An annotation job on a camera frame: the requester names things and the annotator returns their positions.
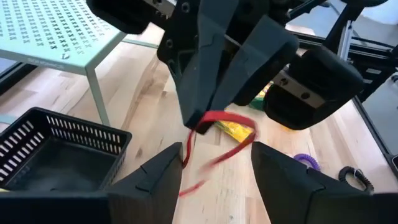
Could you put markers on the green perforated metal shelf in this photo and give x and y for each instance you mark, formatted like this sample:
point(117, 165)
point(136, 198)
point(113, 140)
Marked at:
point(56, 31)

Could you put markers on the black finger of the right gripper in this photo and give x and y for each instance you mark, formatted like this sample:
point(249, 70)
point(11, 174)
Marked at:
point(261, 53)
point(205, 68)

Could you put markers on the small yellow crayon box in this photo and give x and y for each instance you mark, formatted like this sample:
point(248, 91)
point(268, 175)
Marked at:
point(234, 130)

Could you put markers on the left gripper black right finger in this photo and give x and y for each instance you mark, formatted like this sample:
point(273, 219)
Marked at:
point(311, 208)

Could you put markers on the red rubber band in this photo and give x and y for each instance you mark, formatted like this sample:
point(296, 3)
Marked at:
point(227, 115)

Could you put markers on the black plastic basket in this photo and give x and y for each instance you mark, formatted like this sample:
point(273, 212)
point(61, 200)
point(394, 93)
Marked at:
point(62, 168)

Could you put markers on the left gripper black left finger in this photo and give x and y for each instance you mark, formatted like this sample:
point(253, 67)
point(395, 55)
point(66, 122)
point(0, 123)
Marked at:
point(109, 208)

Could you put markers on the silver aluminium bar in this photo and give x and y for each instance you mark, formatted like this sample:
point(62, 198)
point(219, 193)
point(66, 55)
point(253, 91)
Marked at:
point(345, 40)

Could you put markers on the large Crayola crayon box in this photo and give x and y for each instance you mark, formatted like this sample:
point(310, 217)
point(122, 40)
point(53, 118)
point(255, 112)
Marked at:
point(259, 99)

